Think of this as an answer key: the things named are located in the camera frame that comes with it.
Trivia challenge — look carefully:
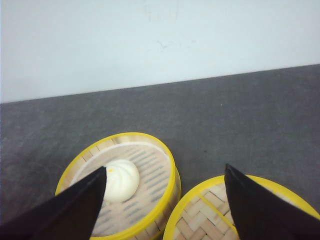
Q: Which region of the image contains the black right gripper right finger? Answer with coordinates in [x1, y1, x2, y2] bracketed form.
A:
[224, 164, 320, 240]

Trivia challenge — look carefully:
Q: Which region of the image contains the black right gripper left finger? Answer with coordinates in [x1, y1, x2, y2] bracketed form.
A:
[0, 167, 107, 240]

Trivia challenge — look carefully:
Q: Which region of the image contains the woven bamboo steamer lid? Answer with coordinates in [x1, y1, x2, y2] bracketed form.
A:
[162, 174, 320, 240]

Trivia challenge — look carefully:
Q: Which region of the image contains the bamboo steamer basket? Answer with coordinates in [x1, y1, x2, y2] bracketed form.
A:
[55, 132, 181, 240]

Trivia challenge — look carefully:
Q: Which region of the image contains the white bun in right basket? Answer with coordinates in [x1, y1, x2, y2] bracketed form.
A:
[104, 159, 140, 204]

